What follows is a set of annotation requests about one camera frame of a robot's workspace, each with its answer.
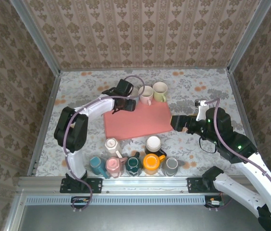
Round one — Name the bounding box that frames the pink round mug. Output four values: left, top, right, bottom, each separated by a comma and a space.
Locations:
139, 85, 154, 106

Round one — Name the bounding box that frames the light green round mug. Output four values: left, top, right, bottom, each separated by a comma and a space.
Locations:
152, 81, 169, 103

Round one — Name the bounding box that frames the grey round mug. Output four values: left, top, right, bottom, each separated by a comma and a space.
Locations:
165, 157, 179, 177

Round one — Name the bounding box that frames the orange round mug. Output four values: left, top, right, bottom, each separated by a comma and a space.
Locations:
142, 153, 167, 176

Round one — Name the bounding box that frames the cream octagonal mug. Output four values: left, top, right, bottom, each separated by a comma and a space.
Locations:
104, 138, 123, 158

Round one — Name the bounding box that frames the dark green octagonal mug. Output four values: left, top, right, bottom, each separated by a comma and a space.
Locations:
125, 151, 143, 178

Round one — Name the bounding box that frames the pink octagonal mug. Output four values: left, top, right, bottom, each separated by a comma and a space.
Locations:
105, 156, 128, 179

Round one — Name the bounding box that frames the teal blue round mug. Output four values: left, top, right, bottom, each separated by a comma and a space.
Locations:
89, 156, 111, 179

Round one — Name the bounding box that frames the floral patterned table cover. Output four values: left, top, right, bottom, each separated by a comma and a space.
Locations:
36, 68, 251, 178

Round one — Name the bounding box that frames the pink rectangular tray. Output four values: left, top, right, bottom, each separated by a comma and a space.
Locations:
103, 101, 174, 141

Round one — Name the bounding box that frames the small black connector board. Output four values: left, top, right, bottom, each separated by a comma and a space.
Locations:
205, 195, 225, 209
71, 196, 90, 209

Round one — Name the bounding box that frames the grey steel sheet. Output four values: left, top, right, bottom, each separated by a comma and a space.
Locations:
17, 204, 271, 231

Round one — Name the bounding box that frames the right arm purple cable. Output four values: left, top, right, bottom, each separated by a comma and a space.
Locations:
205, 97, 271, 211

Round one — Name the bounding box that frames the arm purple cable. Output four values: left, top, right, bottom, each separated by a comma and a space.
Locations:
63, 75, 146, 212
205, 97, 271, 211

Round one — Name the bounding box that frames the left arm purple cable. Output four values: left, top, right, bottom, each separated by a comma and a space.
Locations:
63, 75, 146, 212

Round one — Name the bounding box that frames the thin aluminium table edge rail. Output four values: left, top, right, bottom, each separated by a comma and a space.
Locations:
60, 67, 230, 72

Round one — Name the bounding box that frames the thin black cable loop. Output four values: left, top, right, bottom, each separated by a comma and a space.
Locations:
198, 137, 217, 154

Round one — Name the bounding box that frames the wide aluminium mounting rail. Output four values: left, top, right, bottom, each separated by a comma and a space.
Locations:
17, 176, 255, 194

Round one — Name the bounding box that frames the slotted grey cable duct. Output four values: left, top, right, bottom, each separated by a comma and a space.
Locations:
25, 195, 209, 206

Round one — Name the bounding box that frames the aluminium frame post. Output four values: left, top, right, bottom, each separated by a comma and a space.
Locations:
226, 0, 271, 73
10, 0, 61, 77

